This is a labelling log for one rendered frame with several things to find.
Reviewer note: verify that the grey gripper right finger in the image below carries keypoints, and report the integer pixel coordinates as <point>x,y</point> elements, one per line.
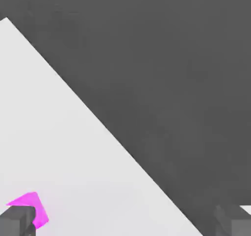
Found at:
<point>237,224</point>

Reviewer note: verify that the small magenta cube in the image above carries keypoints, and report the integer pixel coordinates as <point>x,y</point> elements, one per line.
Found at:
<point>37,204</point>

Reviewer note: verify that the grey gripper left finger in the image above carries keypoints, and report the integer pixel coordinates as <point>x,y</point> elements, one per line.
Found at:
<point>15,222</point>

